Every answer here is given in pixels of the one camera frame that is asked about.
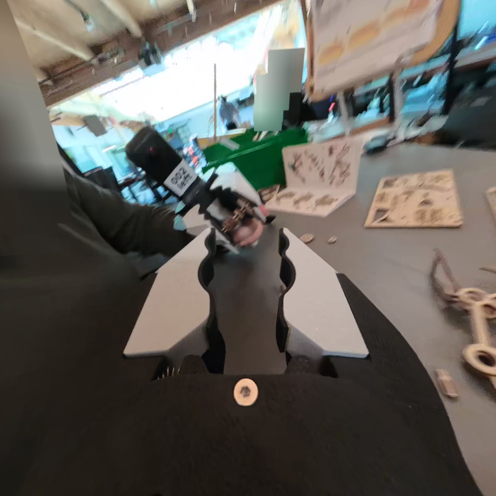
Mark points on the open instruction booklet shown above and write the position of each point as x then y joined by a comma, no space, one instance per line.
321,174

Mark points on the small wooden peg part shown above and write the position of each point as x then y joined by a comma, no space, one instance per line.
446,383

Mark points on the small wooden axle assembly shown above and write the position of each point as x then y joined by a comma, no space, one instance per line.
236,221

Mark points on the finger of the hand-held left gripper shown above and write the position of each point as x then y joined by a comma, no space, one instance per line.
240,184
221,221

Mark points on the small round wooden washer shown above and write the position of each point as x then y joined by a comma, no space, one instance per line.
308,237

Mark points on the black equipment box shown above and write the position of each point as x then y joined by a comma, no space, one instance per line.
471,116

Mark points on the person's left forearm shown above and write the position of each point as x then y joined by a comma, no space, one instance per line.
135,221

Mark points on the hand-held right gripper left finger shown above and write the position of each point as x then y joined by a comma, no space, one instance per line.
170,310

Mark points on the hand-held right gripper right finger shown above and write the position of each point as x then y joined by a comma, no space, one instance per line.
321,310

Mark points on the wooden parts sheet with cut-outs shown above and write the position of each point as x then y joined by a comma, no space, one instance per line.
492,203

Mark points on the green plastic bin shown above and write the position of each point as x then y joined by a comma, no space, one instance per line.
255,159

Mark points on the person's left hand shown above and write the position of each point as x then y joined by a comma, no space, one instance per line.
250,232

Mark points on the wooden model frame assembly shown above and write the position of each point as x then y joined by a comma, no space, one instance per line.
474,306

